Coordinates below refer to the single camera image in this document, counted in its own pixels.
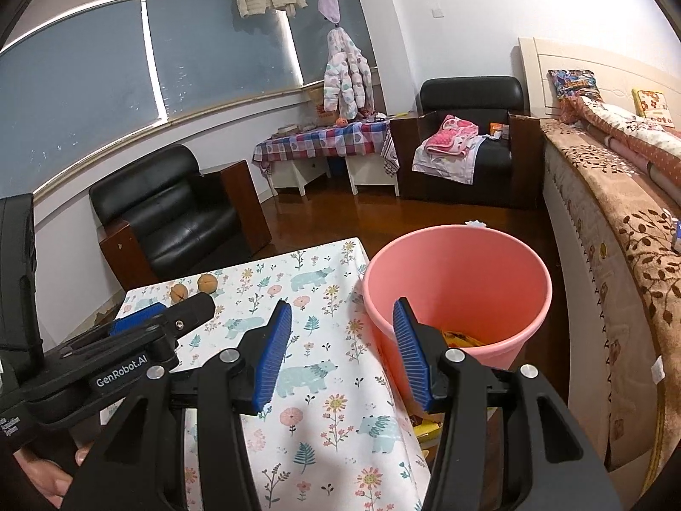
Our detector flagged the floral bear tablecloth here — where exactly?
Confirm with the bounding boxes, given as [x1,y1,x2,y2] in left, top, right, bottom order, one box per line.
[114,237,432,511]

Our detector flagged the orange floral quilt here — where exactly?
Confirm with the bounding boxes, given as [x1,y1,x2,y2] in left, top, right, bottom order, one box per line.
[561,93,681,203]

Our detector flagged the black leather armchair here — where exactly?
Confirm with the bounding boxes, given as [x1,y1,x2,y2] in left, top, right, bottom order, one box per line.
[89,144,273,291]
[391,76,544,211]

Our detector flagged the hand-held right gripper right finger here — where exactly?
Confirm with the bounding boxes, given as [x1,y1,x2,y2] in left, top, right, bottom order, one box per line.
[392,298,623,511]

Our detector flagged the cardboard box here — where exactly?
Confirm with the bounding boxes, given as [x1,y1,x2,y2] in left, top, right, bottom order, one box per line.
[307,88,341,127]

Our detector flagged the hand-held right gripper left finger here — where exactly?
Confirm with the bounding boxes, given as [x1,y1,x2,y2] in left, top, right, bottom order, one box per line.
[61,299,293,511]

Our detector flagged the cream bed headboard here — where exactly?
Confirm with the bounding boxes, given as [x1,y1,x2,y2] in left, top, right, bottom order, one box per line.
[518,37,681,123]

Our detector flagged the yellow packet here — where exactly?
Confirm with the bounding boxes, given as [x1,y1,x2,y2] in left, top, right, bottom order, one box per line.
[412,415,445,442]

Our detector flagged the pink plastic bucket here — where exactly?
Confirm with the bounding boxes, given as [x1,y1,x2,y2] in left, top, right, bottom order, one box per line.
[362,226,552,416]

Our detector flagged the grey window blind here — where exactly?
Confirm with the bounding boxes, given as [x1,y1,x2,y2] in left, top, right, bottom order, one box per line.
[0,0,166,198]
[145,0,304,121]
[287,0,378,86]

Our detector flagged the yellow floral pillow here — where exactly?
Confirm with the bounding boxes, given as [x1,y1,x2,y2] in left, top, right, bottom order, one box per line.
[632,88,676,129]

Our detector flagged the colourful cartoon pillow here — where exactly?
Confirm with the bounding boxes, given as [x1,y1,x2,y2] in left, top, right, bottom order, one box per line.
[548,69,604,112]

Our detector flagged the side table with plaid cloth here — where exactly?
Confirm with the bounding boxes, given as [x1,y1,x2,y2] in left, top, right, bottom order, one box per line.
[252,120,400,178]

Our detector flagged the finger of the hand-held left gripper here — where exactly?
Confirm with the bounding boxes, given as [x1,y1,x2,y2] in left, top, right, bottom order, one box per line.
[111,302,167,333]
[21,294,216,421]

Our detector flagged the person's left hand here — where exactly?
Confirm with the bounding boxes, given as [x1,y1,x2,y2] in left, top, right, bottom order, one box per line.
[13,444,92,509]

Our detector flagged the white side cabinet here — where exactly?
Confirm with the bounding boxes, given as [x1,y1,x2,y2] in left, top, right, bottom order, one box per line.
[269,158,329,197]
[346,154,401,198]

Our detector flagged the white printed cloth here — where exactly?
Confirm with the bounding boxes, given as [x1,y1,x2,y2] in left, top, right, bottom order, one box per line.
[412,135,487,186]

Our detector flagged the pink folded clothes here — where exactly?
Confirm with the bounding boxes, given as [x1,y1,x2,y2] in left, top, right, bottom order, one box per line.
[424,114,480,158]

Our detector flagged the purple hat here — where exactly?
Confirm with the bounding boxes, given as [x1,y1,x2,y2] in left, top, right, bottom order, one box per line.
[318,0,346,26]

